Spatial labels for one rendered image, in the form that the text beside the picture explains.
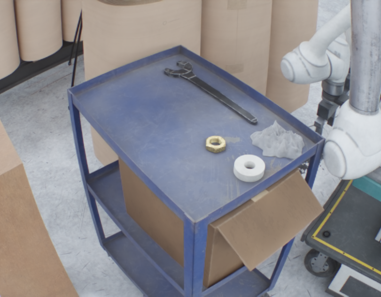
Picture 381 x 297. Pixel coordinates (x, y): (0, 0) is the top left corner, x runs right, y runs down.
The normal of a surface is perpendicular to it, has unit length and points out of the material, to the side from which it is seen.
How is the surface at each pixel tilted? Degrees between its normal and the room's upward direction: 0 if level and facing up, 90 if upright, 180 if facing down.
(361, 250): 0
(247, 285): 0
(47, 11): 90
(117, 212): 0
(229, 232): 26
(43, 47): 90
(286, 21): 90
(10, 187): 90
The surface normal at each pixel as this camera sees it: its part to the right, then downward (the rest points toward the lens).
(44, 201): 0.02, -0.77
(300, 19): 0.52, 0.55
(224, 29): -0.04, 0.64
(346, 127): -0.86, 0.08
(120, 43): -0.32, 0.60
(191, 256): -0.78, 0.38
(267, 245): 0.30, -0.47
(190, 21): 0.75, 0.44
